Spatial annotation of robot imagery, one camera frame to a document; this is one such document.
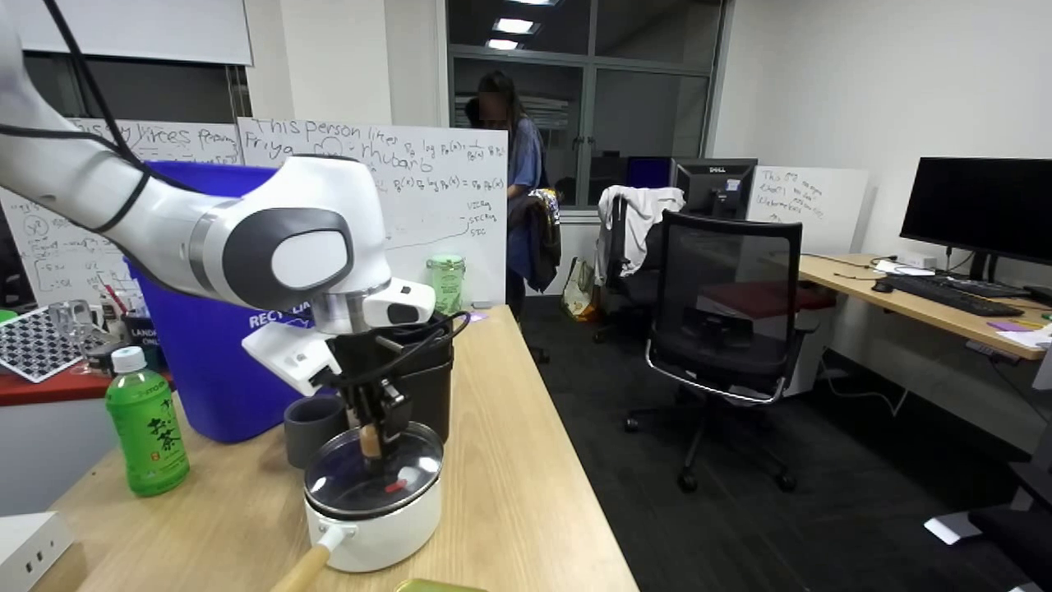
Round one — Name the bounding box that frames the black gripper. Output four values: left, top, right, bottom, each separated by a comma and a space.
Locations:
324, 327, 435, 470

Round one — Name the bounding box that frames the round glass pot lid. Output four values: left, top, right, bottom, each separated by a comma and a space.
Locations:
302, 420, 447, 523

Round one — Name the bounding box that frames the dark grey cylinder cup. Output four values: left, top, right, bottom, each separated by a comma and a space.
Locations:
279, 389, 351, 473

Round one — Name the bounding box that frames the green wipes container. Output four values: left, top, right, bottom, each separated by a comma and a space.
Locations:
422, 252, 468, 318

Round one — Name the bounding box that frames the blue plastic waste bin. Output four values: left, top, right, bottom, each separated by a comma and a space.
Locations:
124, 158, 336, 448

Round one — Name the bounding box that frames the green tea bottle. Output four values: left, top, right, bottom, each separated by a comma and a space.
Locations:
101, 346, 195, 501

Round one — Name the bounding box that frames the large written whiteboard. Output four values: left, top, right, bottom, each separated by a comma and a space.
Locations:
0, 115, 512, 322

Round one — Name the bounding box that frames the person in blue shirt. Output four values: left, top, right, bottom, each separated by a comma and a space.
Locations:
473, 69, 551, 322

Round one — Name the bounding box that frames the chair with white garment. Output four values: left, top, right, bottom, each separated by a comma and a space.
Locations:
591, 180, 689, 317

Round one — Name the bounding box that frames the checkerboard calibration board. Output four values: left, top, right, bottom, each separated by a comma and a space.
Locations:
0, 299, 116, 384

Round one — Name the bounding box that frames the black mesh office chair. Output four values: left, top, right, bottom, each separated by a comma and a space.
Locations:
620, 209, 807, 495

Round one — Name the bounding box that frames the white flat electrical box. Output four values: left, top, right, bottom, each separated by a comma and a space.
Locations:
0, 507, 71, 592

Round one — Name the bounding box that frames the black computer monitor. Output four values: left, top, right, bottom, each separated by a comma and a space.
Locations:
667, 158, 758, 222
896, 154, 1052, 285

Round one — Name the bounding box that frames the small written whiteboard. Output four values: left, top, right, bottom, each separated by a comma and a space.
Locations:
747, 161, 875, 263

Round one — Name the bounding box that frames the wooden office desk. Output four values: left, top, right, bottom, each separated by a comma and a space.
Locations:
795, 252, 1052, 367

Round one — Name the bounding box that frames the black keyboard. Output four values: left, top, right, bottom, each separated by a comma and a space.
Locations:
871, 274, 1028, 318

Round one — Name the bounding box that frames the white pot with wooden handle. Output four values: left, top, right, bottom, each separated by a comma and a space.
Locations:
266, 438, 447, 592

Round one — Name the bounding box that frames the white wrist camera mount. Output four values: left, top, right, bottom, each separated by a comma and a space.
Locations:
238, 318, 345, 400

